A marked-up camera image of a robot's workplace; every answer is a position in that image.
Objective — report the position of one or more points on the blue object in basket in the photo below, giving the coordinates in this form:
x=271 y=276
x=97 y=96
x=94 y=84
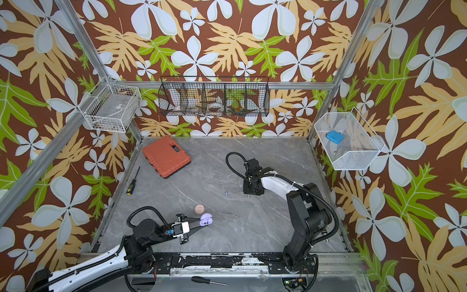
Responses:
x=335 y=137

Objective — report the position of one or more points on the black wire basket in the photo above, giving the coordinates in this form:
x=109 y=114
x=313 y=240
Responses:
x=214 y=96

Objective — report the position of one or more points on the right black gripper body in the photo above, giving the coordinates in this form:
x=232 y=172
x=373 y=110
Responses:
x=249 y=188

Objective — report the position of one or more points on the pink earbud charging case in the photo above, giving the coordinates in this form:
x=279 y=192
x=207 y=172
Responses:
x=199 y=209

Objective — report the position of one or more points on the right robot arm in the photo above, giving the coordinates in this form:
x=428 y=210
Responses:
x=313 y=219

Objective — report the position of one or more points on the red plastic tool case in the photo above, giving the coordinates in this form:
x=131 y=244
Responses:
x=166 y=156

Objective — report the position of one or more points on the purple earbud charging case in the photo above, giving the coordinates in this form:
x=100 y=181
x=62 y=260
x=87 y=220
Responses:
x=206 y=219

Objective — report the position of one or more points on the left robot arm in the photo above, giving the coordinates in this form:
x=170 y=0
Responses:
x=134 y=253

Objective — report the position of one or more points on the white mesh basket right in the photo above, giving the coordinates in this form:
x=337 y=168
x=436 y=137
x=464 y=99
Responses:
x=361 y=144

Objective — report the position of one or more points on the black screwdriver front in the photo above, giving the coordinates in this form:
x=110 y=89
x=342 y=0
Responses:
x=198 y=279

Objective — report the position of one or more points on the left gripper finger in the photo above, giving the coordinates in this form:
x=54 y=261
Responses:
x=193 y=220
x=194 y=227

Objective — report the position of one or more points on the white wire basket left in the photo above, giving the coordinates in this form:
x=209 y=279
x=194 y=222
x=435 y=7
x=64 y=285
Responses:
x=111 y=106

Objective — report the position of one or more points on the black yellow screwdriver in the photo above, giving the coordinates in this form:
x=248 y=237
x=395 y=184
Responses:
x=132 y=185

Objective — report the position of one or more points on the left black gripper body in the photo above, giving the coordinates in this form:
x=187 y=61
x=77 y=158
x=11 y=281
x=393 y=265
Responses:
x=178 y=218

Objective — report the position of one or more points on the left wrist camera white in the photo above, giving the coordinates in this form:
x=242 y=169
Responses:
x=180 y=229

